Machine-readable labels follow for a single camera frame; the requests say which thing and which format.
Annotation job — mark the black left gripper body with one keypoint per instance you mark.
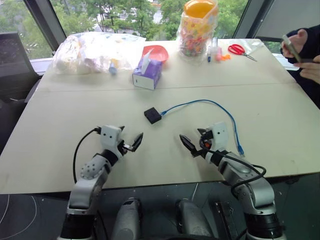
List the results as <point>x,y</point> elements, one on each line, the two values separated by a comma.
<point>122,147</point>

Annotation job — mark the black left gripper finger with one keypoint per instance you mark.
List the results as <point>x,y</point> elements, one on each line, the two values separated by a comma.
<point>122,128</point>
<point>138,142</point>

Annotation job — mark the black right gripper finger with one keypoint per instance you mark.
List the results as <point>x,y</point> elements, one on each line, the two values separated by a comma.
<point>202,131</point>
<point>188,145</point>

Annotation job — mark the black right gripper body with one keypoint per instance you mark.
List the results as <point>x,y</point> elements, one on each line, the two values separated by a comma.
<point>205,140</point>

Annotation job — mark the grey slim handheld device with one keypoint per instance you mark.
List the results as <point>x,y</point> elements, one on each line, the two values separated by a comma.
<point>293,48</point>

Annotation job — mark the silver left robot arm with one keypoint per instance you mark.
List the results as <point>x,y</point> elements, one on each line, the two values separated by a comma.
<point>86,185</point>

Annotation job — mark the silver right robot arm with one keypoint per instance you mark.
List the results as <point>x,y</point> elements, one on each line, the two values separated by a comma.
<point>257,190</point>

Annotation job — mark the small black box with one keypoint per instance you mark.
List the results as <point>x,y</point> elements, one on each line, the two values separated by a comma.
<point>152,115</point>

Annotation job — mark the person's bare hand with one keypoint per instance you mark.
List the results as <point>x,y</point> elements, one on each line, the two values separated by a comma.
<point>296,41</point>
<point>312,70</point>

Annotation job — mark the purple tissue box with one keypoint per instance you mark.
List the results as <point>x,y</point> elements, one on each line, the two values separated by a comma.
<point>147,75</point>

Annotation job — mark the small blue toy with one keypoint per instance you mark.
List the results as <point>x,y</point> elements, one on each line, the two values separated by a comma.
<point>113,69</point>

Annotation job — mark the dark rounded robot leg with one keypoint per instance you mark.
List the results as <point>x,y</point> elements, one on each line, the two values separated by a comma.
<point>127,220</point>
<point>192,220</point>

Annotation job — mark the orange small clip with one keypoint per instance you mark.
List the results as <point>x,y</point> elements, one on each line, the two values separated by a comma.
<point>226,57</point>

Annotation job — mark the blue pen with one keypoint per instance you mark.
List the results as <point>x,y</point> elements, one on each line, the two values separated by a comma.
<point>209,53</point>

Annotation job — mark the pink small tube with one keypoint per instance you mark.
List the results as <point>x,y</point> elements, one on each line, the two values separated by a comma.
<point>219,53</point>

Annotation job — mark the clear plastic bag of items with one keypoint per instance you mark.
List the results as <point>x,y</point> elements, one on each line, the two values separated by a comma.
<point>92,52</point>

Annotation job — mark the red plastic bowl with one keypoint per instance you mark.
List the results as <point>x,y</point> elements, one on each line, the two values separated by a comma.
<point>158,53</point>

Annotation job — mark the clear jar of colourful pieces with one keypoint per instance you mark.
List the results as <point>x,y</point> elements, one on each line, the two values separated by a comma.
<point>197,32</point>

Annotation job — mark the clear flat plastic bag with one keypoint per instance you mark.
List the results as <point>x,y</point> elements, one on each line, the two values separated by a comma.
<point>252,44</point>

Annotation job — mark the black office chair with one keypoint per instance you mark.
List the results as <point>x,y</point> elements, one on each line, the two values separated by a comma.
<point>13,65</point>

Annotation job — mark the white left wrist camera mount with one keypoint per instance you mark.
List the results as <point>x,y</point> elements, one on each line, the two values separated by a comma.
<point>110,135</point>

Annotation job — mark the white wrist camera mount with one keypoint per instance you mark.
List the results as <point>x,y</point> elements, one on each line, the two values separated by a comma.
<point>110,135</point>
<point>219,136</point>

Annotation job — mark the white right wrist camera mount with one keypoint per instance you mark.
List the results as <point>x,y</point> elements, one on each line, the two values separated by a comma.
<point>219,136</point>

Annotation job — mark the black flat bracket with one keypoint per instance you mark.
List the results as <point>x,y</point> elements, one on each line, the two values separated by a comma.
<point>225,217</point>

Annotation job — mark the black window frame pillar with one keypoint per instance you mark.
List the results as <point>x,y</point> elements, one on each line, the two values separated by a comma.
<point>247,17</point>
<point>46,22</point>

